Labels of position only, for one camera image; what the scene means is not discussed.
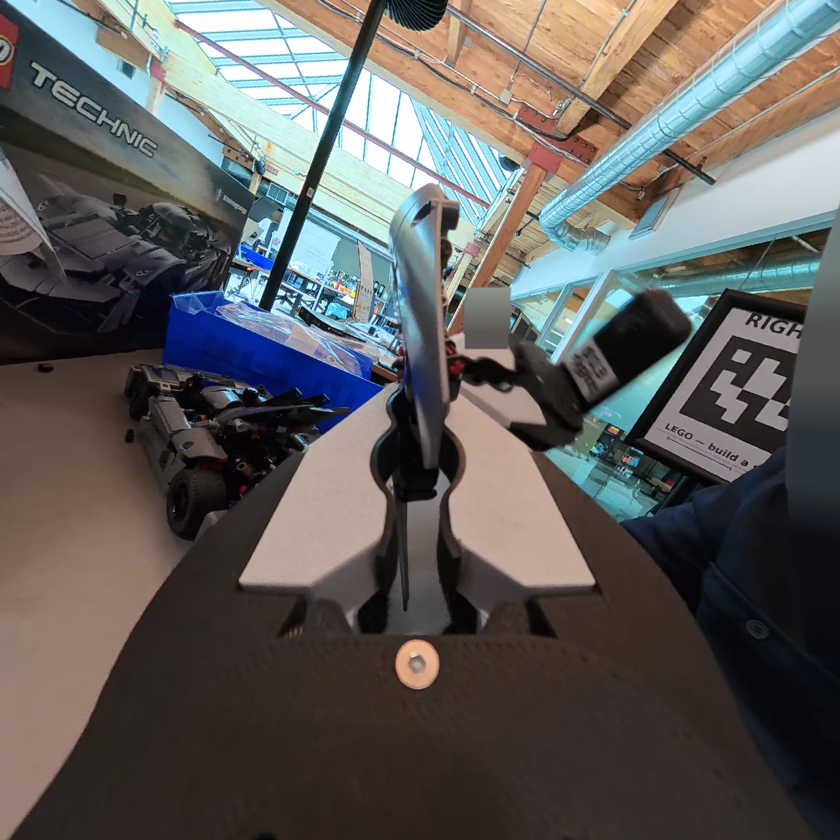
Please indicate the black pole with finned disc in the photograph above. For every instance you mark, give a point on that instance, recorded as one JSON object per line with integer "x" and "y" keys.
{"x": 328, "y": 131}

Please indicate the lego instruction booklet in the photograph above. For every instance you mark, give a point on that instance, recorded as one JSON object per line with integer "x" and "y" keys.
{"x": 16, "y": 216}

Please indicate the small lego technic sub-assembly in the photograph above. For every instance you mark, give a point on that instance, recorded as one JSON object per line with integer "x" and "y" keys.
{"x": 420, "y": 295}

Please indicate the silver ventilation duct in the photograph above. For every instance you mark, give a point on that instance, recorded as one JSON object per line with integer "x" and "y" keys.
{"x": 656, "y": 131}

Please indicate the clear plastic bag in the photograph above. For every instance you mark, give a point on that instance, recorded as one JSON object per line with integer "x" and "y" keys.
{"x": 295, "y": 328}

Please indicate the black white marker sign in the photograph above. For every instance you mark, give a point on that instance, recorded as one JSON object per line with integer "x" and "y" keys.
{"x": 722, "y": 394}

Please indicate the grey lego car model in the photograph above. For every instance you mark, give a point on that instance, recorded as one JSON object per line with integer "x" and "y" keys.
{"x": 197, "y": 426}

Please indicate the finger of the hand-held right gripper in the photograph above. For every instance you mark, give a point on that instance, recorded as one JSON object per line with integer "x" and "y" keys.
{"x": 499, "y": 355}
{"x": 505, "y": 408}

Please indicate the dark lego set box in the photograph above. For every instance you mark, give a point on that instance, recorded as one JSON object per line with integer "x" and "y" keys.
{"x": 98, "y": 229}

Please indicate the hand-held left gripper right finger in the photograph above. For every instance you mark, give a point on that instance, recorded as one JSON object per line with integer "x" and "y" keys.
{"x": 525, "y": 525}

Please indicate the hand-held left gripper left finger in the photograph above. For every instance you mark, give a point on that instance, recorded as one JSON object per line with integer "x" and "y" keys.
{"x": 315, "y": 525}

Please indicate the blue plastic bin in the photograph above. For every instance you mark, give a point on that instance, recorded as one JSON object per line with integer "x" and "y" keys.
{"x": 197, "y": 341}

